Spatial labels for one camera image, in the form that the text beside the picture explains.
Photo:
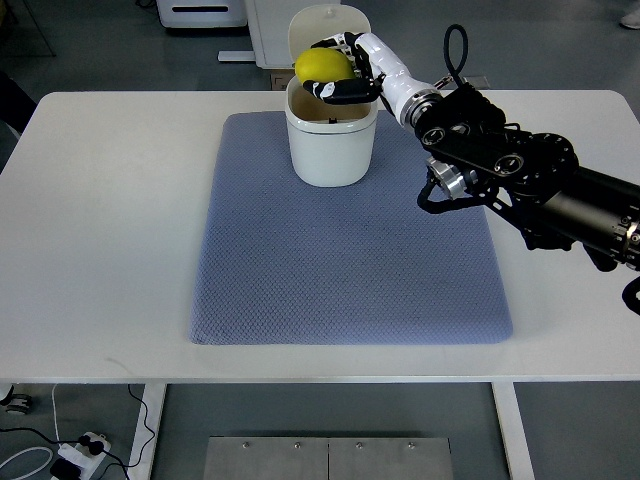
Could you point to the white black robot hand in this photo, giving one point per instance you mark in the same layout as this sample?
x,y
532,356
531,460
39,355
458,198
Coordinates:
x,y
380,75

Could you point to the yellow lemon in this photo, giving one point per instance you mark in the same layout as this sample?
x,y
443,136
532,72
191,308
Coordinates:
x,y
323,65

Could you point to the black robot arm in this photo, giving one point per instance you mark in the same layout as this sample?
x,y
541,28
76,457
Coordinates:
x,y
532,180

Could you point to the white trash bin open lid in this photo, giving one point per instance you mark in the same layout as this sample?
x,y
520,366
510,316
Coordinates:
x,y
331,145

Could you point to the cardboard box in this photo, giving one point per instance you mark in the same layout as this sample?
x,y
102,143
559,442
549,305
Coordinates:
x,y
279,79

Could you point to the grey floor socket plate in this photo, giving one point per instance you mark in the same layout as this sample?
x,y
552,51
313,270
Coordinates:
x,y
479,82

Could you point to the white cabinet base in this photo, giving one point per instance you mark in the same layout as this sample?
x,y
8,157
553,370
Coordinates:
x,y
268,24

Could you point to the blue textured mat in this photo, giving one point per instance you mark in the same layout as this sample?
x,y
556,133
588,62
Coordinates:
x,y
284,262

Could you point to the white appliance with slot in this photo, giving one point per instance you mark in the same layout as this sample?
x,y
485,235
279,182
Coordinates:
x,y
201,14

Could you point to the white shoe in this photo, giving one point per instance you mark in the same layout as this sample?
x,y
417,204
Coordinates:
x,y
631,20

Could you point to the white table leg left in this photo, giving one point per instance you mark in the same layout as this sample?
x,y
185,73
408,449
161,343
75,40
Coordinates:
x,y
146,435

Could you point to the white table leg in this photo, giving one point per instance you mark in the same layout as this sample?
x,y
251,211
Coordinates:
x,y
146,435
512,431

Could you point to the white table leg right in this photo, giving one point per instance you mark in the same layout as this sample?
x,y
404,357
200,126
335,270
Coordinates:
x,y
512,431

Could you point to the metal floor plate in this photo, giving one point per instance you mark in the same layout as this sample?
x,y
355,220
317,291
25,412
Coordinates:
x,y
328,458

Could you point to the white power strip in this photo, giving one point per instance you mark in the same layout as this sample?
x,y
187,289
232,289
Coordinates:
x,y
87,452

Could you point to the caster wheel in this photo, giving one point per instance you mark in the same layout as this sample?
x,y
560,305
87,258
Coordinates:
x,y
18,404

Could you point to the black power adapter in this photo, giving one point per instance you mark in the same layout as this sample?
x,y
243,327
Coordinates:
x,y
63,469

